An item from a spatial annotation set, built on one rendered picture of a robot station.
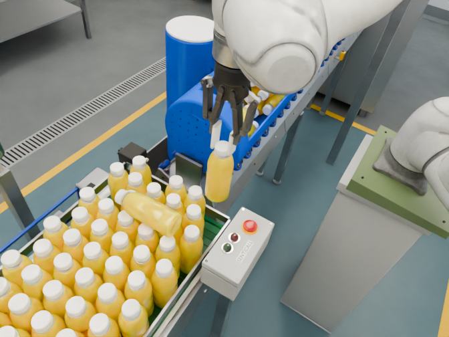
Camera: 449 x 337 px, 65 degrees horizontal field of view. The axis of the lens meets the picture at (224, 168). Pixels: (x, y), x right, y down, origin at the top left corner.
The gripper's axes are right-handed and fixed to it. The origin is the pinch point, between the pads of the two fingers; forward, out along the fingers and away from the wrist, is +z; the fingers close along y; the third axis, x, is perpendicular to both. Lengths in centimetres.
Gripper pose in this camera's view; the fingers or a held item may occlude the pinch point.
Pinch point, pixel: (224, 138)
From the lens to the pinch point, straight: 81.5
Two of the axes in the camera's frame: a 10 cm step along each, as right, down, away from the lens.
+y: -8.6, -4.3, 2.8
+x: -5.0, 5.9, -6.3
